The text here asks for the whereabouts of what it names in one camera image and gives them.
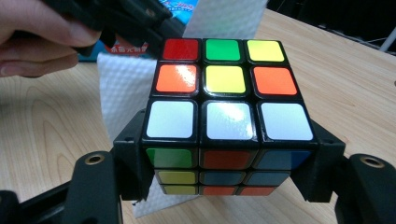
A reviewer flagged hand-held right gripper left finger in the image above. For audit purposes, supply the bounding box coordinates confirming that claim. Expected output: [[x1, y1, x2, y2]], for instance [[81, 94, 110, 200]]
[[62, 108, 154, 224]]

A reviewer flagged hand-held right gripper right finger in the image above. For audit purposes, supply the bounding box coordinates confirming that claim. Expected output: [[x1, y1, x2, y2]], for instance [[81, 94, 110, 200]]
[[290, 119, 396, 224]]

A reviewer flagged blue wet wipes pack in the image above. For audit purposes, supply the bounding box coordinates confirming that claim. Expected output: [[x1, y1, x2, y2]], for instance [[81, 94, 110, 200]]
[[78, 0, 200, 63]]

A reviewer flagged white wet wipe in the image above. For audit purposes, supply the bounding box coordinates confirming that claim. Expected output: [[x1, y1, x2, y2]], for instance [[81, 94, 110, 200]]
[[96, 0, 269, 219]]

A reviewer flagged multicoloured puzzle cube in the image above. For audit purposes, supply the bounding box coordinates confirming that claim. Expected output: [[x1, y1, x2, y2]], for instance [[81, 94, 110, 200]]
[[141, 37, 319, 198]]

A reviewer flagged white desk frame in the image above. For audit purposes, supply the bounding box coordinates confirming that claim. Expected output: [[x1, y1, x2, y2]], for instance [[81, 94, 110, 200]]
[[378, 26, 396, 52]]

